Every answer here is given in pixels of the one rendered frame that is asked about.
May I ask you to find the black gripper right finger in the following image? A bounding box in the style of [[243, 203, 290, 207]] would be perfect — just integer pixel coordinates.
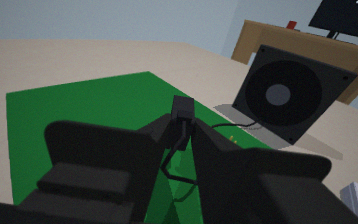
[[191, 118, 332, 224]]

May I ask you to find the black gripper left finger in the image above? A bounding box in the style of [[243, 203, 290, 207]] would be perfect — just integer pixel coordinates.
[[44, 113, 171, 222]]

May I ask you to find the green circuit board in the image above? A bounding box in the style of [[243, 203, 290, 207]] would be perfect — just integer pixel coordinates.
[[6, 71, 273, 224]]

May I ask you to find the black cooling fan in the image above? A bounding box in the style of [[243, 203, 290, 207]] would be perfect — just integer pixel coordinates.
[[232, 44, 358, 145]]

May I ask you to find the black fan cable with plug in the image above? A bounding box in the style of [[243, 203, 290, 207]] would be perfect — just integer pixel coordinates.
[[160, 95, 263, 185]]

